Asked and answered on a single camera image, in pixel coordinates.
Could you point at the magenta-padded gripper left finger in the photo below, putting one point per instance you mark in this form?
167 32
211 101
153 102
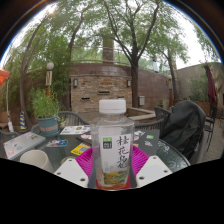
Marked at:
70 171

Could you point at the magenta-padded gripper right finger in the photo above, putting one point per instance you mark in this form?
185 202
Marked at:
153 170

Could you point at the clear white-capped drink bottle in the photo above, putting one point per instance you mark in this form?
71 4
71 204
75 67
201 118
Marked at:
112 146

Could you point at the small yellow card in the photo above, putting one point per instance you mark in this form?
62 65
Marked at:
79 149

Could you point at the dark laptop with stickers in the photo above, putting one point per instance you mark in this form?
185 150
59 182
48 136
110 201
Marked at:
148 141

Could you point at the small colourful sticker sheet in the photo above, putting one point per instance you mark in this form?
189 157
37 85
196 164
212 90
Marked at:
57 143

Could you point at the white ceramic mug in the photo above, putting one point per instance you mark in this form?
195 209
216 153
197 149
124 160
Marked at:
35 159

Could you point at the white stickered flat board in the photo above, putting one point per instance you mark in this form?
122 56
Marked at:
75 130

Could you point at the grey metal mesh chair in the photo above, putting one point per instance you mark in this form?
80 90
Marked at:
73 118
150 124

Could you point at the black jacket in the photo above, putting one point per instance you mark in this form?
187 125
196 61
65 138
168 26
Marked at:
183 128

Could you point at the grey laptop with stickers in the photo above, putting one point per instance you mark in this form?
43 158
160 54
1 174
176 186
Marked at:
21 145

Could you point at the green potted plant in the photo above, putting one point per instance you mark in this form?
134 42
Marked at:
46 110

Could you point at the yellow blue striped bollard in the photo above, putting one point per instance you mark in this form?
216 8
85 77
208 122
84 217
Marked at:
22 121

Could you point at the black metal patio chair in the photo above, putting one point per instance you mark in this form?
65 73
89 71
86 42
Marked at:
211 125

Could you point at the tall dark-trunk tree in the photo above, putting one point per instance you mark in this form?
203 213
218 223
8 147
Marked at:
134 83

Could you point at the leaning slim-trunk tree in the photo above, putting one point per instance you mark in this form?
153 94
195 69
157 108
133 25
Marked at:
24 83

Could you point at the closed maroon patio umbrella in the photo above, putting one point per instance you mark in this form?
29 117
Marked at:
210 86

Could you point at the grey wall utility box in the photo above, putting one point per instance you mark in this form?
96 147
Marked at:
141 100

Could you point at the black wall lantern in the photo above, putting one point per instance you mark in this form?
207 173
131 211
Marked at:
128 83
75 83

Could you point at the wooden globe lamp post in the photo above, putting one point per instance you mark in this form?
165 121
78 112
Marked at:
49 78

